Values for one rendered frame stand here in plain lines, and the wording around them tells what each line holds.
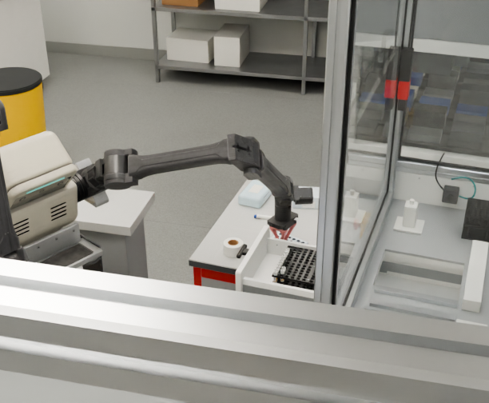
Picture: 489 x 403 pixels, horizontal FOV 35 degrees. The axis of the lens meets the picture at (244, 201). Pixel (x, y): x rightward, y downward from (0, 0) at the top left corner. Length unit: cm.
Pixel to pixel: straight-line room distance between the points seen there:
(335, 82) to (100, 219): 162
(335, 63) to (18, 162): 95
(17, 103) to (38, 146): 251
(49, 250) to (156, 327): 192
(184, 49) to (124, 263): 351
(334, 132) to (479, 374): 125
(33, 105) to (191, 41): 198
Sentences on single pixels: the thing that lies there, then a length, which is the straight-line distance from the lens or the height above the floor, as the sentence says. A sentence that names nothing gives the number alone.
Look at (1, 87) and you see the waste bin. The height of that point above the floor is 65.
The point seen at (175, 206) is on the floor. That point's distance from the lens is 451.
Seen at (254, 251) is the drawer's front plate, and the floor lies 92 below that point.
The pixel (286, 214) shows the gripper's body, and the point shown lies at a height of 94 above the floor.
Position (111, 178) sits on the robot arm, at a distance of 219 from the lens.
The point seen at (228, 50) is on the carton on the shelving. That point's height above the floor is 28.
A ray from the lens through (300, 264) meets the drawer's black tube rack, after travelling 241.
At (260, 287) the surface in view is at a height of 87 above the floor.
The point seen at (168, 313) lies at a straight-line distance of 34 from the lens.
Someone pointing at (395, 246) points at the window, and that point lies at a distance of 166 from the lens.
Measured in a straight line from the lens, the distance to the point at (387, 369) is 32.
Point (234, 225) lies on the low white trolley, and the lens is 286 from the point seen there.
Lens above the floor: 226
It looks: 30 degrees down
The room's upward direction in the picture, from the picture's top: straight up
